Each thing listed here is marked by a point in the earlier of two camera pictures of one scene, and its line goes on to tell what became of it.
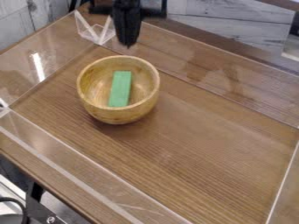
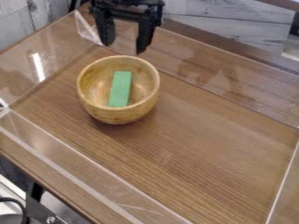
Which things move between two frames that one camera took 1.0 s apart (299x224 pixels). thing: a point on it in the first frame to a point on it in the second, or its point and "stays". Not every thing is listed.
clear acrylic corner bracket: [96, 32] stays
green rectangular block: [120, 88] stays
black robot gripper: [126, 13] to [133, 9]
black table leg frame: [38, 213] stays
